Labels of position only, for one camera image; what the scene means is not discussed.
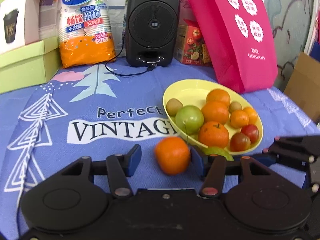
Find green guava fruit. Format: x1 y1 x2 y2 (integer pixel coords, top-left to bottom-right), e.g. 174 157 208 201
202 146 234 161

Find large orange with stem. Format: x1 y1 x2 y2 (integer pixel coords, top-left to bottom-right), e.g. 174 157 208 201
198 121 229 148

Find red tomato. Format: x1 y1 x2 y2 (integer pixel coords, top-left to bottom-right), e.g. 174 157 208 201
241 124 260 144
229 133 251 152

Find large green tomato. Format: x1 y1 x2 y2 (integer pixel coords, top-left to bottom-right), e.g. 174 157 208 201
175 105 204 135

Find small mandarin orange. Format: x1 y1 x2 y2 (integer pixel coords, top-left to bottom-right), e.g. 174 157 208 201
229 110 249 129

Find small yellow orange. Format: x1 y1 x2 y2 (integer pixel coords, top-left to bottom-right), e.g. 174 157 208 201
243 107 258 125

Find small brown kiwi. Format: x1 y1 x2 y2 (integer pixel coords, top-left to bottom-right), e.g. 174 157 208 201
229 101 242 113
166 98 183 116

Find blue printed tablecloth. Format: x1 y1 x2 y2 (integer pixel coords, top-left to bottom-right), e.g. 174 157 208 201
1 59 319 239

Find brown cardboard box on floor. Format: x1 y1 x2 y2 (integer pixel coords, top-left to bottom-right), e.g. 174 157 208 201
284 52 320 122

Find yellow plastic plate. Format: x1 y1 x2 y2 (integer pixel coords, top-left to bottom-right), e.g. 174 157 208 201
162 79 264 155

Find red tomato cracker box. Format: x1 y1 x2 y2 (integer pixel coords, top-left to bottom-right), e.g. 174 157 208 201
174 19 212 66

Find light green shoe box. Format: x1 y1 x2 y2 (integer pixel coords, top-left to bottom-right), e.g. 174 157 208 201
0 36 62 94

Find orange paper cup package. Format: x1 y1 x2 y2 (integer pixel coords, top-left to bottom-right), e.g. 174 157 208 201
57 0 116 69

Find pink tote bag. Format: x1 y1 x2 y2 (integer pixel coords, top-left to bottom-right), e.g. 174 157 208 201
188 0 278 93

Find black speaker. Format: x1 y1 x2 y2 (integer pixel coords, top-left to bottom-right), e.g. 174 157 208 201
125 0 180 67

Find white coffee cup box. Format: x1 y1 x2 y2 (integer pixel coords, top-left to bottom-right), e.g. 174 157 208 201
1 0 40 54

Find black speaker cable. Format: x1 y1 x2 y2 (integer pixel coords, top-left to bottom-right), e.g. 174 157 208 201
105 36 158 78

